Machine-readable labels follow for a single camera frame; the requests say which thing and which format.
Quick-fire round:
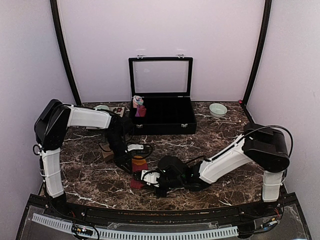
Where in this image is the pink white rolled sock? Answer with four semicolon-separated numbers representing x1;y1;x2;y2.
132;95;144;109

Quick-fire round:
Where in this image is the brown sock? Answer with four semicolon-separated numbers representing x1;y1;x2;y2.
98;143;115;162

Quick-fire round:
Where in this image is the magenta purple rolled sock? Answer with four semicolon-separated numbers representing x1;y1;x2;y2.
135;104;147;118

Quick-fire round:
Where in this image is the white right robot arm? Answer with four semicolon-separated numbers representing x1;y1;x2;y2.
133;123;293;217

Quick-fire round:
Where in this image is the black corner post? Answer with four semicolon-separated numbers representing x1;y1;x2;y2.
241;0;273;108
49;0;82;105

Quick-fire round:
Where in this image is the white perforated front rail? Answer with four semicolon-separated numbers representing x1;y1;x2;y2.
31;213;239;240

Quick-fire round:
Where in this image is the black right corner post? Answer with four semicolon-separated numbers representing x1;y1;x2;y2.
241;0;273;108

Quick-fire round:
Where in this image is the black compartment storage box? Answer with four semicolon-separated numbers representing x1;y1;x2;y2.
128;56;197;136

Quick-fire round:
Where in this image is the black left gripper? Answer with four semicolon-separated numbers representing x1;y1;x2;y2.
104;130;133;175

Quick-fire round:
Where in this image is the magenta striped sock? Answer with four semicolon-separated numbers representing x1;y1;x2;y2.
130;156;149;189

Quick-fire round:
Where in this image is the black left corner post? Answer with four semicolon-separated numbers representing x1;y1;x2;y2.
49;0;82;105

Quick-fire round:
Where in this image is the green bowl at right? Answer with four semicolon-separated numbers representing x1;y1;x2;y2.
209;103;228;119

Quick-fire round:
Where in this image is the green ceramic bowl on plate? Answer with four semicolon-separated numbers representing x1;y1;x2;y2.
94;105;110;111

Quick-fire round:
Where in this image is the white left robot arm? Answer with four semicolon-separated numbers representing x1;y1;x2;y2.
34;99;153;218

